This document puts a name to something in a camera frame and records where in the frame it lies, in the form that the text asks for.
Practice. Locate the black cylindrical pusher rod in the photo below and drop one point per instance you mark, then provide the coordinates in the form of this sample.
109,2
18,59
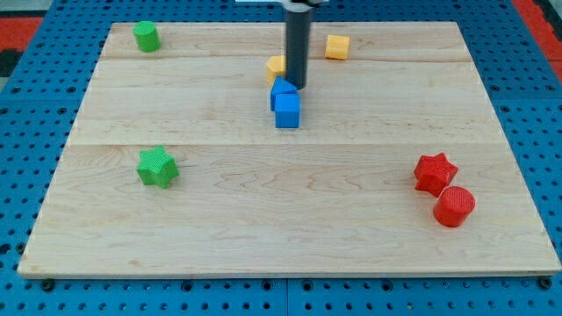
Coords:
298,19

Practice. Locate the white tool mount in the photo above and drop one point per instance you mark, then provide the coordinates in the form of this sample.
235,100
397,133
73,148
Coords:
306,2

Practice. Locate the yellow heart block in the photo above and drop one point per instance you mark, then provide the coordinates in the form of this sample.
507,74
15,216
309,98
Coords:
275,66

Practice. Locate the yellow hexagon block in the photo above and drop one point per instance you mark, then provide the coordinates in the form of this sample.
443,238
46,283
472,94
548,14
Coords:
337,47

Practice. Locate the blue triangle block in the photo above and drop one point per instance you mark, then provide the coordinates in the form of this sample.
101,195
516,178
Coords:
280,86

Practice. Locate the blue cube block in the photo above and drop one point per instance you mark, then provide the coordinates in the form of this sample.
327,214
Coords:
287,111

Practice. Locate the green cylinder block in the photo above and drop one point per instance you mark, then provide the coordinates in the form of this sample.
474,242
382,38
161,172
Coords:
146,36

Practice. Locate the light wooden board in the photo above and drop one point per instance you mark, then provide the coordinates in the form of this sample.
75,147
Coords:
332,198

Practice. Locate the green star block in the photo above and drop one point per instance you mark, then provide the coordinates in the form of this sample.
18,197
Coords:
157,167

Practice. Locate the red star block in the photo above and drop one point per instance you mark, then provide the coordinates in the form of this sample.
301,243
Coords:
434,173

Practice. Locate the red cylinder block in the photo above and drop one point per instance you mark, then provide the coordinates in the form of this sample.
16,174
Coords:
453,206

